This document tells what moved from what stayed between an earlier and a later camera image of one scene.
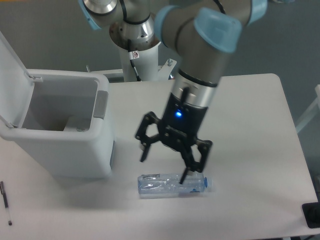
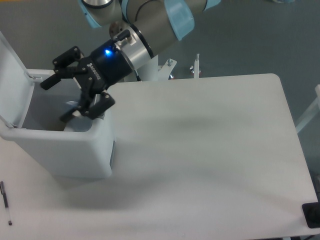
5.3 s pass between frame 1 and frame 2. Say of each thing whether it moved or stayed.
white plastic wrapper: stayed
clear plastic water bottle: moved
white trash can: stayed
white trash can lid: stayed
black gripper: moved
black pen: stayed
